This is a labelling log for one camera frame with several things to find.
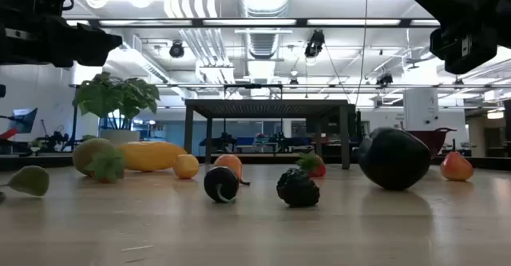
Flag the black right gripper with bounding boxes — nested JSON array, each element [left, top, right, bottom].
[[413, 0, 499, 76]]

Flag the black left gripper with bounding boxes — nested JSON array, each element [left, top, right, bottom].
[[23, 16, 123, 68]]

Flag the green brown kiwi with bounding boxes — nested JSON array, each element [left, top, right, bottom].
[[72, 137, 117, 177]]

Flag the red strawberry green leaves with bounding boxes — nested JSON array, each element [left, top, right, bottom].
[[295, 150, 327, 179], [84, 149, 126, 185]]

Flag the yellow orange mango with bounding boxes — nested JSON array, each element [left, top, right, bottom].
[[115, 141, 189, 173]]

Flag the purple plastic colander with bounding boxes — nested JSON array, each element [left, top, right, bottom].
[[406, 126, 458, 158]]

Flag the small round yellow orange fruit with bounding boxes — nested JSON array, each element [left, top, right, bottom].
[[172, 153, 200, 181]]

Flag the orange tangerine with green leaves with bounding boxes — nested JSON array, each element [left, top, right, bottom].
[[0, 165, 51, 203]]

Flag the large dark purple fruit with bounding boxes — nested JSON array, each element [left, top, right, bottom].
[[356, 126, 433, 192]]

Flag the small red orange pear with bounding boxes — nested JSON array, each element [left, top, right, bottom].
[[439, 138, 475, 182]]

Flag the small orange pear with stem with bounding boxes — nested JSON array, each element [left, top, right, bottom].
[[212, 153, 252, 187]]

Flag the small black eggplant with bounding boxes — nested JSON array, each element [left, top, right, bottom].
[[203, 165, 241, 204]]

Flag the black blackberry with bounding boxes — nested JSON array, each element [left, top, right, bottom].
[[275, 166, 322, 208]]

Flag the green plant in white pot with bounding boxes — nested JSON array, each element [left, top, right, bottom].
[[73, 71, 161, 146]]

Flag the black ceiling spotlight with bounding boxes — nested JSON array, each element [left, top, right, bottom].
[[168, 40, 186, 59], [374, 72, 394, 88]]

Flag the black bar with light strips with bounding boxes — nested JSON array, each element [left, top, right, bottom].
[[65, 17, 441, 29]]

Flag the computer monitor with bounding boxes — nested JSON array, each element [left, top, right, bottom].
[[7, 107, 39, 135]]

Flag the black robot station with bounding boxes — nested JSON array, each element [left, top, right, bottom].
[[198, 131, 320, 155]]

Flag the grey perforated metal rack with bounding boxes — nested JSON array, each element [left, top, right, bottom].
[[184, 98, 356, 170]]

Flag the black hanging camera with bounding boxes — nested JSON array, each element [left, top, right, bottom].
[[303, 29, 327, 58]]

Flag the black aluminium table frame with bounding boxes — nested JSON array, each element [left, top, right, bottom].
[[0, 152, 511, 172]]

